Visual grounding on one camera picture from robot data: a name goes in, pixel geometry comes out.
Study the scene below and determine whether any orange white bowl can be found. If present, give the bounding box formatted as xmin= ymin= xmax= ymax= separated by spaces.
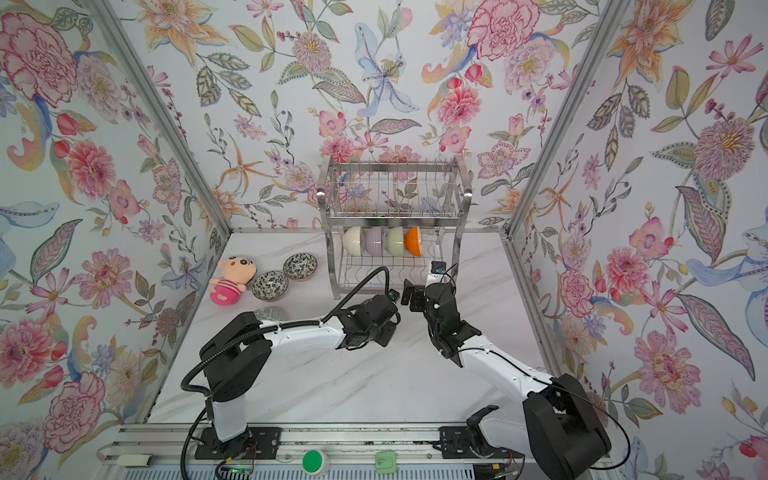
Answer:
xmin=404 ymin=227 xmax=423 ymax=258

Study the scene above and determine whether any green bowl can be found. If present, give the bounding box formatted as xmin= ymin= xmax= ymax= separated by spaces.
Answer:
xmin=385 ymin=226 xmax=405 ymax=258

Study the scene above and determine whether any purple bowl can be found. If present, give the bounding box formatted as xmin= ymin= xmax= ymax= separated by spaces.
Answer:
xmin=363 ymin=226 xmax=385 ymax=257

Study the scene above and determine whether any cream bowl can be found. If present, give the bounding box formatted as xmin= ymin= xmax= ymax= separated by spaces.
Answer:
xmin=342 ymin=226 xmax=364 ymax=257

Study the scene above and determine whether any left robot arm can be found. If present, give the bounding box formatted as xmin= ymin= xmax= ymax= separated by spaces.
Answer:
xmin=182 ymin=295 xmax=401 ymax=442

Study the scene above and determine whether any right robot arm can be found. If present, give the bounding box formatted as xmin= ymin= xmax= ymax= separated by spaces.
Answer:
xmin=401 ymin=281 xmax=612 ymax=479

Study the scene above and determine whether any stainless steel dish rack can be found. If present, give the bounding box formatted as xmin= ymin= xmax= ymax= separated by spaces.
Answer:
xmin=316 ymin=154 xmax=474 ymax=298

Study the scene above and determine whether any light green square button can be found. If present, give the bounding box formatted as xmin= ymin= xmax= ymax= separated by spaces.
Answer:
xmin=374 ymin=451 xmax=398 ymax=475

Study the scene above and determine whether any pink plush doll toy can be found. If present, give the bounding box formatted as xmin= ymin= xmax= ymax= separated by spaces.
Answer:
xmin=209 ymin=256 xmax=258 ymax=306

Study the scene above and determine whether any green round button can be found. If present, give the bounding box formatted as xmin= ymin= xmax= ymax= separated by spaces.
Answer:
xmin=301 ymin=450 xmax=331 ymax=476

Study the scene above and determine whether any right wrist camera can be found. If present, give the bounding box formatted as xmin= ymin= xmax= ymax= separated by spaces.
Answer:
xmin=425 ymin=260 xmax=447 ymax=286

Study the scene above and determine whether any black corrugated left cable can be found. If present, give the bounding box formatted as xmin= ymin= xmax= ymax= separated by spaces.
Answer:
xmin=179 ymin=266 xmax=391 ymax=480

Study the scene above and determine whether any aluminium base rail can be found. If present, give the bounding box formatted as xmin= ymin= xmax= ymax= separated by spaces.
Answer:
xmin=96 ymin=423 xmax=549 ymax=479

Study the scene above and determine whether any aluminium right corner post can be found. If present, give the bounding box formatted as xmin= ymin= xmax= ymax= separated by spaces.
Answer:
xmin=502 ymin=0 xmax=627 ymax=241

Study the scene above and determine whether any aluminium corner post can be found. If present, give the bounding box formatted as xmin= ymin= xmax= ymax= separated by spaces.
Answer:
xmin=84 ymin=0 xmax=233 ymax=240
xmin=502 ymin=0 xmax=627 ymax=241

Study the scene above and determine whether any aluminium left corner post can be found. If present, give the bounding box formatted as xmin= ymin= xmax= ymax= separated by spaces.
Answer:
xmin=84 ymin=0 xmax=233 ymax=240

